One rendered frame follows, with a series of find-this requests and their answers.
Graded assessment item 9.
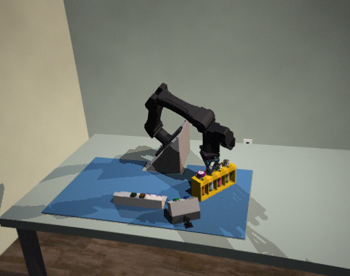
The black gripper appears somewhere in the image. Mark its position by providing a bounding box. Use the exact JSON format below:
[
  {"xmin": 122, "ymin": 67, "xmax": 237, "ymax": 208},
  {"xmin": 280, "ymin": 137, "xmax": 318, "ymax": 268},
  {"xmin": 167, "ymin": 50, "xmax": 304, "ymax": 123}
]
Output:
[{"xmin": 199, "ymin": 139, "xmax": 220, "ymax": 173}]

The blue flat mat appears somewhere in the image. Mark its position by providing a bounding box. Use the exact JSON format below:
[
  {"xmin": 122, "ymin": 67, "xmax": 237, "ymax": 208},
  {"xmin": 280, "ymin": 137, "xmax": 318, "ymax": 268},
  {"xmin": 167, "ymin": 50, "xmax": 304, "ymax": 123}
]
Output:
[{"xmin": 41, "ymin": 157, "xmax": 252, "ymax": 239}]

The grey key desk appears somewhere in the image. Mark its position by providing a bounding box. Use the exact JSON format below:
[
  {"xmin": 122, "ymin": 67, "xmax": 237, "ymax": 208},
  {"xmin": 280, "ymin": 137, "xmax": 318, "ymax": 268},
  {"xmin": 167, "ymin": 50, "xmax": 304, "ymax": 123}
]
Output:
[{"xmin": 167, "ymin": 196, "xmax": 201, "ymax": 228}]

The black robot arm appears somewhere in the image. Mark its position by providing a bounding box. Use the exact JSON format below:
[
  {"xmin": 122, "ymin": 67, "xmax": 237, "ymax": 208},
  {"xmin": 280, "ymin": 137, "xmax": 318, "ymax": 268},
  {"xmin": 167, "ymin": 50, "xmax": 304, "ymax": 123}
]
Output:
[{"xmin": 144, "ymin": 83, "xmax": 235, "ymax": 157}]

